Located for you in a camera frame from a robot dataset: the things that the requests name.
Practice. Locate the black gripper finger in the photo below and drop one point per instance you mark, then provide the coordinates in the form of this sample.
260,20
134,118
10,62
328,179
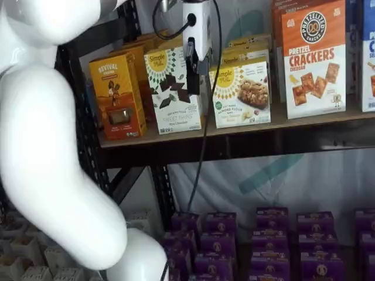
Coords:
193,82
205,65

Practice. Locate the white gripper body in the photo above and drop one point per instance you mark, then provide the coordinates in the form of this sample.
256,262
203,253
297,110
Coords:
199,23

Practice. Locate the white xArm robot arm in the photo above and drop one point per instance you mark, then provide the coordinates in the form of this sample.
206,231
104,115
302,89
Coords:
44,117

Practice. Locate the white yellow almond bars box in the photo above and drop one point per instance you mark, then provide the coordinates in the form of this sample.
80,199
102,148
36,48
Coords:
252,39
249,55
240,87

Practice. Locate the orange Revival snack box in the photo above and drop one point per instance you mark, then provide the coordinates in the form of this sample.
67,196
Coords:
117,87
149,38
132,49

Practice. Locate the black metal shelf rack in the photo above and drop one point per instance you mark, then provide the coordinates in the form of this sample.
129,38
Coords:
234,146

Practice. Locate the orange pretzel crackers box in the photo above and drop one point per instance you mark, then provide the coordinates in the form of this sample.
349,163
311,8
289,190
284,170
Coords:
276,29
313,58

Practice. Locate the wooden shelf board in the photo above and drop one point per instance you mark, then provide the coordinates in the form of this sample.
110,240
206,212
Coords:
293,123

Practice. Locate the purple snack box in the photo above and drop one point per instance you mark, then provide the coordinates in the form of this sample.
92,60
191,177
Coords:
271,241
315,224
269,276
180,241
186,222
368,244
366,222
319,243
272,219
178,263
208,278
218,244
214,266
269,262
322,267
221,224

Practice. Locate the blue pretzel crackers box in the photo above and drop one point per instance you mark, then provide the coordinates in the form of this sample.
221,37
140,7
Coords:
368,58
354,44

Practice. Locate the white teal backdrop sheet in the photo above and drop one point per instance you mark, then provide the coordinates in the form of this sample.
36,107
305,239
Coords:
219,181

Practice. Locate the small white carton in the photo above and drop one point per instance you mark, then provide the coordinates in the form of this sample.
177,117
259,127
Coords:
36,274
57,259
68,275
142,219

